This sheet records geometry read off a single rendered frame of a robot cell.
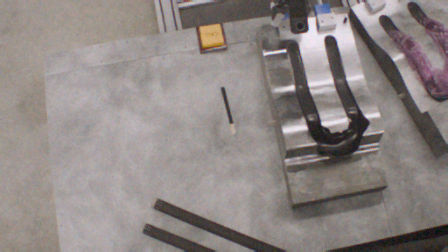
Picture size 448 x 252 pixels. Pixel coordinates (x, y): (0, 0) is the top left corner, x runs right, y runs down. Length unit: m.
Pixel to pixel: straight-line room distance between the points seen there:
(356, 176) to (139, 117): 0.61
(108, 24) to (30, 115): 0.54
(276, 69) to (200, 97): 0.23
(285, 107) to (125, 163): 0.45
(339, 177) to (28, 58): 1.64
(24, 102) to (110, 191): 1.13
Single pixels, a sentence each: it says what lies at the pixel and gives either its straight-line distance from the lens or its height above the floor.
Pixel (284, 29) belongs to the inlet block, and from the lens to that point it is 1.65.
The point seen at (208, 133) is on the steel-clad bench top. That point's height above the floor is 0.80.
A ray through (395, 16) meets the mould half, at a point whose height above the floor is 0.85.
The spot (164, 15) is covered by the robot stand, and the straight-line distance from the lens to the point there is 2.47.
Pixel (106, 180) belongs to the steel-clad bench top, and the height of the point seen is 0.80.
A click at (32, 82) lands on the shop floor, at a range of 2.71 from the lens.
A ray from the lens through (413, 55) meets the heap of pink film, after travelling 1.69.
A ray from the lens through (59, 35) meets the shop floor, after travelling 2.77.
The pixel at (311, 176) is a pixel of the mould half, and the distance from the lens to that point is 1.58.
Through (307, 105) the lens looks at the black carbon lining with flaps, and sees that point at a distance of 1.59.
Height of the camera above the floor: 2.38
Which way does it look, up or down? 72 degrees down
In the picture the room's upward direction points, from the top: 1 degrees clockwise
